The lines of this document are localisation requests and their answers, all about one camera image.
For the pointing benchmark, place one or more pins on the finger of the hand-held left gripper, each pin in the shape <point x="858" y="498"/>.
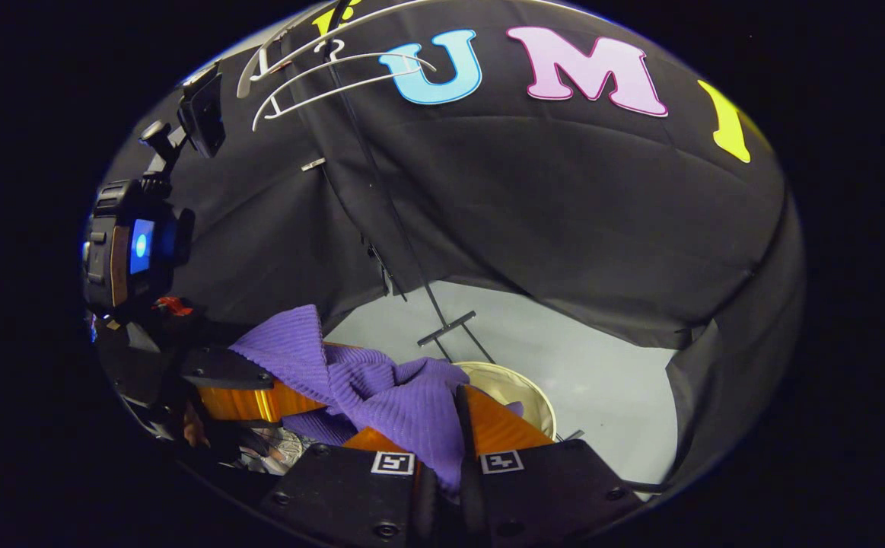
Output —
<point x="244" y="399"/>

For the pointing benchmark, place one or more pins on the cream round laundry hamper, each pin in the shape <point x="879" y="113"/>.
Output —
<point x="518" y="396"/>

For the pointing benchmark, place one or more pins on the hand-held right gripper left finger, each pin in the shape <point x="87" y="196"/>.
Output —
<point x="335" y="495"/>

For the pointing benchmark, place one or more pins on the purple knitted cardigan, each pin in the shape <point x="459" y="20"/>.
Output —
<point x="404" y="411"/>

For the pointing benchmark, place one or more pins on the black backdrop cloth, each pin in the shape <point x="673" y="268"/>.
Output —
<point x="564" y="213"/>

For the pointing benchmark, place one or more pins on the black clothes rack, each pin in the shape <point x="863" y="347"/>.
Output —
<point x="412" y="259"/>

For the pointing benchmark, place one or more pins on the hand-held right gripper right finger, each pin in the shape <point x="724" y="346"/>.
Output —
<point x="549" y="487"/>

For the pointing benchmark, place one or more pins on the small silver clip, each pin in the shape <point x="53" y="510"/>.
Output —
<point x="313" y="164"/>

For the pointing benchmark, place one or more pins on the white plastic clothes hanger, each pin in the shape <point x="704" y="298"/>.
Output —
<point x="282" y="34"/>

